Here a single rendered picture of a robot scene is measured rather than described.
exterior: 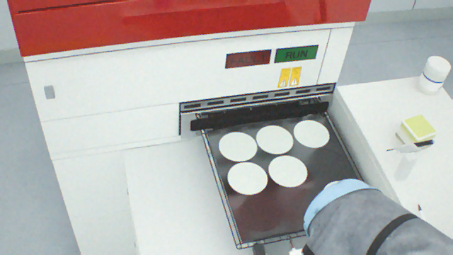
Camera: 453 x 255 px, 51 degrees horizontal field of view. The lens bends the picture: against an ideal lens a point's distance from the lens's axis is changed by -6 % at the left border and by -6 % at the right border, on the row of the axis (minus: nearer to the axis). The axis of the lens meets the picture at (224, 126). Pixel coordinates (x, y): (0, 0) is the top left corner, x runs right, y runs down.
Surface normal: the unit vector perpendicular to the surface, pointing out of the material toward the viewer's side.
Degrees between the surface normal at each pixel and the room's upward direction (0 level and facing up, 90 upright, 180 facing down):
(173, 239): 0
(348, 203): 31
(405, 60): 0
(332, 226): 54
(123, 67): 90
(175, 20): 90
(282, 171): 0
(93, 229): 90
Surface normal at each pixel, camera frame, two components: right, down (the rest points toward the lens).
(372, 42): 0.07, -0.67
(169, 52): 0.25, 0.73
